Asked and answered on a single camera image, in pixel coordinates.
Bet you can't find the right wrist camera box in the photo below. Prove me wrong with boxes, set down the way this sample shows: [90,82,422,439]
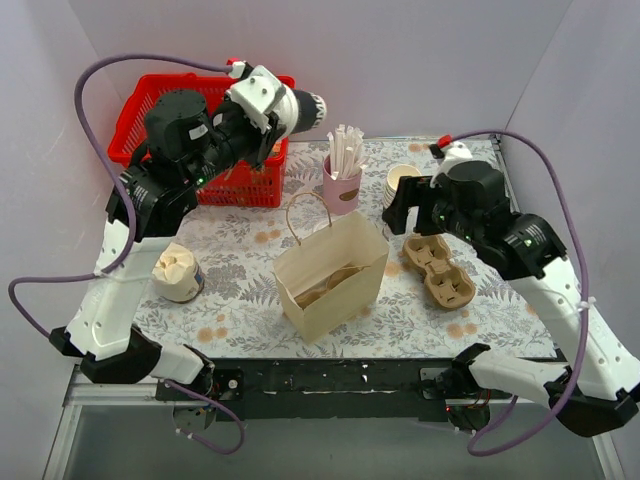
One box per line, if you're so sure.
[429,135,473,188]

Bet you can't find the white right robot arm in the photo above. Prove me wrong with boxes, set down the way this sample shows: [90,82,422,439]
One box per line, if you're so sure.
[382,161,639,437]

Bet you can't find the cream crumpled napkin bundle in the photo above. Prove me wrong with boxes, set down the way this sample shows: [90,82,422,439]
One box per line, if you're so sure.
[151,242,204,304]

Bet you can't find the brown cardboard cup carrier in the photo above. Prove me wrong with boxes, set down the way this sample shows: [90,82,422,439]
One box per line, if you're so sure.
[403,234,476,311]

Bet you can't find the stack of paper cups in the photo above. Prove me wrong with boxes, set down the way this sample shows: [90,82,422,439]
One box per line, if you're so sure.
[383,164,421,209]

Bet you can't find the pink straw holder cup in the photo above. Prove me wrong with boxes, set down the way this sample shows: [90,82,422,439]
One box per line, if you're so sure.
[322,156,362,215]

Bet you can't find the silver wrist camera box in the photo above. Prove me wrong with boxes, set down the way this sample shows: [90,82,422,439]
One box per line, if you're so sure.
[226,60,287,133]

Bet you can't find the white plastic cup lid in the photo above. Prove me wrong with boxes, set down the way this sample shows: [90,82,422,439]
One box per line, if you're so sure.
[272,86,300,140]

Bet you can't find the black single paper cup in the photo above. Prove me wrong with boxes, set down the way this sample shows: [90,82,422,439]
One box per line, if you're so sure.
[292,90,327,134]

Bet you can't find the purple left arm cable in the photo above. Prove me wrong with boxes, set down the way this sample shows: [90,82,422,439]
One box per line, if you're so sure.
[7,54,247,455]

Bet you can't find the white wrapped straws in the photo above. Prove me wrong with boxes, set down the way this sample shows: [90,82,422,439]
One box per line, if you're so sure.
[327,124,367,180]

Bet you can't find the white plastic cup lids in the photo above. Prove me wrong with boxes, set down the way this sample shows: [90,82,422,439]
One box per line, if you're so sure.
[313,222,328,233]

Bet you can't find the red plastic shopping basket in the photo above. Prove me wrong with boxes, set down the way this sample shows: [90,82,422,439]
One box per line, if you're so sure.
[107,73,289,208]

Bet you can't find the aluminium frame rail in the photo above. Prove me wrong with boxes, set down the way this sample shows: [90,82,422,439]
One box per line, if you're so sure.
[45,375,624,479]

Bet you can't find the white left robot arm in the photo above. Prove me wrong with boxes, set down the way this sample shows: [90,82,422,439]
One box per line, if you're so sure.
[49,90,298,400]

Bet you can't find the single brown cup carrier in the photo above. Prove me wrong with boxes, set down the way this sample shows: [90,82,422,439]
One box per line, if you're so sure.
[294,265,364,309]

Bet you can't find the cream paper bag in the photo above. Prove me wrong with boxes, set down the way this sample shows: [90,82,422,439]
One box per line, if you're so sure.
[273,211,389,344]

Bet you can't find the floral patterned table mat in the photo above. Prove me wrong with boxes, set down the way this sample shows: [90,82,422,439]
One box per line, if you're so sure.
[135,141,555,358]

